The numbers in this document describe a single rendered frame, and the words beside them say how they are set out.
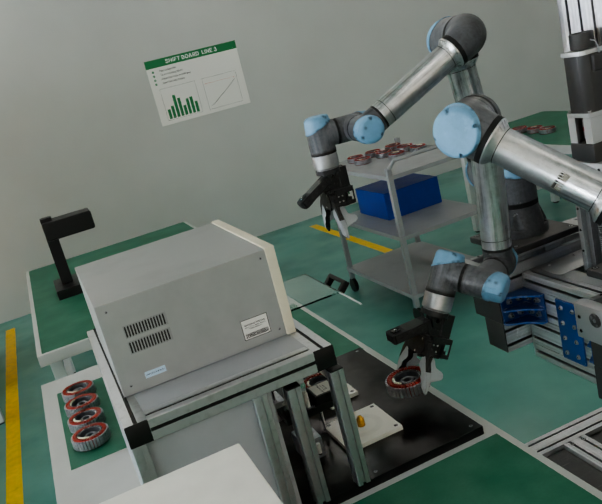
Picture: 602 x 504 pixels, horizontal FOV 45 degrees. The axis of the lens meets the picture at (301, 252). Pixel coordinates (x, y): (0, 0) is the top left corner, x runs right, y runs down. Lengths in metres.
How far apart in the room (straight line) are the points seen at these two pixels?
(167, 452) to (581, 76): 1.31
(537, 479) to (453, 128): 0.77
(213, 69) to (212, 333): 5.68
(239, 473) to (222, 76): 6.29
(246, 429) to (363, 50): 6.45
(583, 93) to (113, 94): 5.42
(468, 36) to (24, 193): 5.32
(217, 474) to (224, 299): 0.61
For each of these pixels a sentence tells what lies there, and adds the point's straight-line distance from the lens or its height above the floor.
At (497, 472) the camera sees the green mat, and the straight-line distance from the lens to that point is 1.66.
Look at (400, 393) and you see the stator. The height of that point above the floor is 0.84.
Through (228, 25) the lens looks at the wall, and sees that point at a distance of 7.17.
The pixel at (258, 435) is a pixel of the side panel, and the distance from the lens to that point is 1.51.
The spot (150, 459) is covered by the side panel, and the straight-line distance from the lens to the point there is 1.45.
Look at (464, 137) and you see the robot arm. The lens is 1.64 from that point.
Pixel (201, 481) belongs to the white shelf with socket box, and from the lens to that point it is 0.99.
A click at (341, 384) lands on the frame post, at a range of 1.54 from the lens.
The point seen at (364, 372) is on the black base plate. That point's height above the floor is 0.77.
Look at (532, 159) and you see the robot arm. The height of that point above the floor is 1.35.
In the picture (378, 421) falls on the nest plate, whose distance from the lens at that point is 1.85.
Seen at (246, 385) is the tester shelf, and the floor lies 1.10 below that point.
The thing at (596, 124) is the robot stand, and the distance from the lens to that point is 1.96.
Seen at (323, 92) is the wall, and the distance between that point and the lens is 7.47.
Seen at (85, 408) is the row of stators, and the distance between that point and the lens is 2.47.
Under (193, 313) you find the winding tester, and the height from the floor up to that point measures 1.24.
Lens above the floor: 1.70
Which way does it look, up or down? 16 degrees down
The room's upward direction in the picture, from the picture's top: 14 degrees counter-clockwise
